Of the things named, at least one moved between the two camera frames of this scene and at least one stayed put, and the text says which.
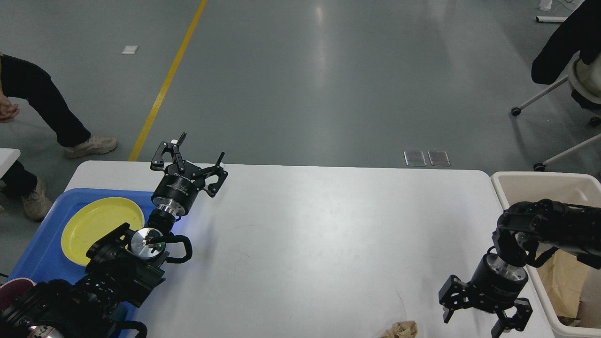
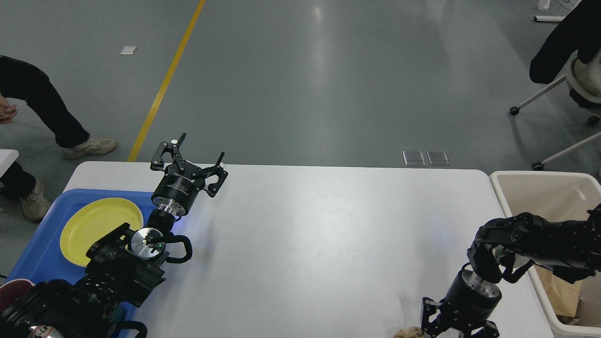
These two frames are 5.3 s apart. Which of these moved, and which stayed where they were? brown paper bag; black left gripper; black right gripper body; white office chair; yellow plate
Moved: black right gripper body
Stayed: black left gripper; brown paper bag; white office chair; yellow plate
